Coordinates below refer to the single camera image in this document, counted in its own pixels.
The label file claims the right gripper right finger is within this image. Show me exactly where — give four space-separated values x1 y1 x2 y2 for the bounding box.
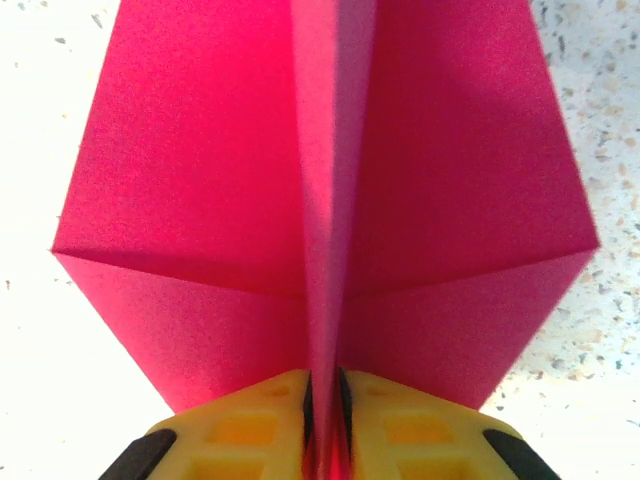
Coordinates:
338 368 556 480

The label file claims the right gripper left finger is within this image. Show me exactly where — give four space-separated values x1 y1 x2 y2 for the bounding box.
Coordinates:
97 368 315 480

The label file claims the pink square paper sheet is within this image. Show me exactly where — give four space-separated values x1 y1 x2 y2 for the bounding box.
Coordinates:
51 0 601 480

